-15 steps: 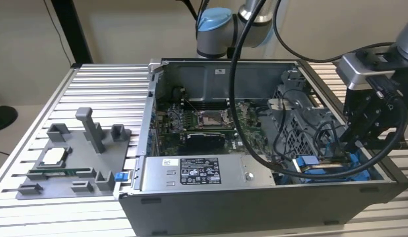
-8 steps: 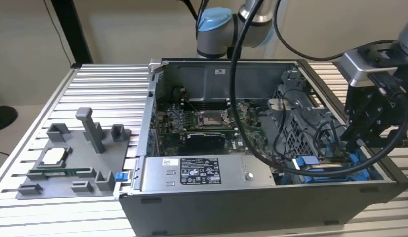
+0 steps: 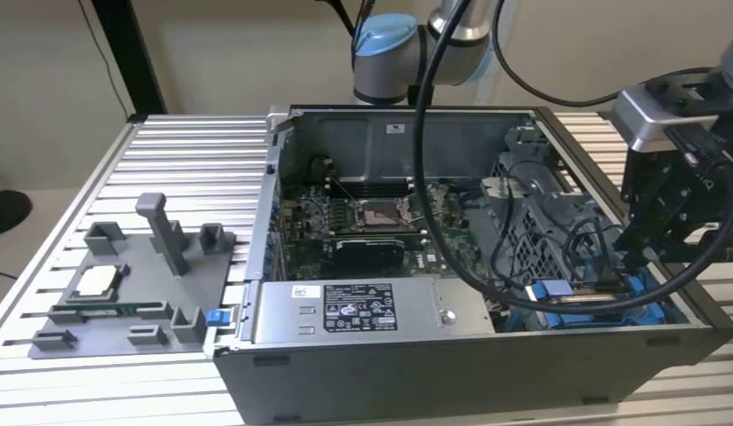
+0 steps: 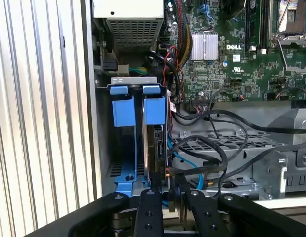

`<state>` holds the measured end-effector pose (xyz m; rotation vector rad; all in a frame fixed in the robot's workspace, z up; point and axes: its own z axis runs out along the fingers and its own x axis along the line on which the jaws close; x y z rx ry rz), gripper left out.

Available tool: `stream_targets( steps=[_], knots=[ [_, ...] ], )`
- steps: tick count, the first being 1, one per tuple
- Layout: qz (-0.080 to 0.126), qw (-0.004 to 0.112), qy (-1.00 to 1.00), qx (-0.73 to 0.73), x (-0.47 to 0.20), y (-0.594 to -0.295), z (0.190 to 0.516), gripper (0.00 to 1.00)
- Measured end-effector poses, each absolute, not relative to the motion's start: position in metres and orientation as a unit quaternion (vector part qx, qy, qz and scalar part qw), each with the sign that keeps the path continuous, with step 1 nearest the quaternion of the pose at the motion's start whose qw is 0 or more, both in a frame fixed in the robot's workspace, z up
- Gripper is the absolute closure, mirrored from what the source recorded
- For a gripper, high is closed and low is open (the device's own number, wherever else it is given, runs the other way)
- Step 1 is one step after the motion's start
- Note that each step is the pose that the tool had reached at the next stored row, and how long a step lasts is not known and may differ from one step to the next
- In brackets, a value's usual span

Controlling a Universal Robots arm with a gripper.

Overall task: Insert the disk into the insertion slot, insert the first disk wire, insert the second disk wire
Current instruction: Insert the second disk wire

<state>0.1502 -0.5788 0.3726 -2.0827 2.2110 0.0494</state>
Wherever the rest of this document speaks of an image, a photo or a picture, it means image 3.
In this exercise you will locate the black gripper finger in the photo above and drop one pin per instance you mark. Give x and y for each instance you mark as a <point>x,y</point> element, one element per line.
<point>640,199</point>
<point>679,222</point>

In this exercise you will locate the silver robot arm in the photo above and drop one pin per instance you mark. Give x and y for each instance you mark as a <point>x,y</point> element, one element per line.
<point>389,66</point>

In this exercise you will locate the grey metal disk bay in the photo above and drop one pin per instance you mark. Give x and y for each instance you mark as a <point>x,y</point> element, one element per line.
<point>480,239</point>

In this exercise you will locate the black RAM slot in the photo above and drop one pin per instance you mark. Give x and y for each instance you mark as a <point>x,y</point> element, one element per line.
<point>371,229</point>
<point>373,234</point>

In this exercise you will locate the green motherboard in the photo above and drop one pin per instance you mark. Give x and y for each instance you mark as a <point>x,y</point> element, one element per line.
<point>441,235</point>

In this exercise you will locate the CPU socket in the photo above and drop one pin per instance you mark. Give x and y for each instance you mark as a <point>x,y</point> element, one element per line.
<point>377,215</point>

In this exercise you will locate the black graphics card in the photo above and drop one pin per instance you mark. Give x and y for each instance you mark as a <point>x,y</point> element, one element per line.
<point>368,255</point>

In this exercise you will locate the dark grey PC case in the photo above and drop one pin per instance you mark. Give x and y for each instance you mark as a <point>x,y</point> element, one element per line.
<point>400,386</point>

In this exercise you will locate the silver power supply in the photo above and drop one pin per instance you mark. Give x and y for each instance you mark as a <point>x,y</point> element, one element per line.
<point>282,319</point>

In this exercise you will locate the blue case latch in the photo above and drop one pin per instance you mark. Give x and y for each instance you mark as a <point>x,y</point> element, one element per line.
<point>216,318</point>

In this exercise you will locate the grey parts rack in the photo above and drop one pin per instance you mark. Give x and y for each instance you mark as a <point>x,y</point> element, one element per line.
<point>181,288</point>

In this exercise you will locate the green RAM stick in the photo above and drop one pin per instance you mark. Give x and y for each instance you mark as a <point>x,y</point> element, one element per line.
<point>122,309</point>

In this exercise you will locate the silver CPU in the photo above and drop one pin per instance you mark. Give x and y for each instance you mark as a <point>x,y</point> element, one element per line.
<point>98,283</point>

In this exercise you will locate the black round base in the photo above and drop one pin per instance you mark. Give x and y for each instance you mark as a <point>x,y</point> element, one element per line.
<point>6,213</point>

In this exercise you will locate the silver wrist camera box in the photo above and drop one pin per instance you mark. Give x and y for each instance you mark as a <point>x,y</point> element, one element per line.
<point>643,120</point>

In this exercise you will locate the black frame post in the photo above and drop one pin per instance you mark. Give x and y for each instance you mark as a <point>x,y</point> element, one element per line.
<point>130,57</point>

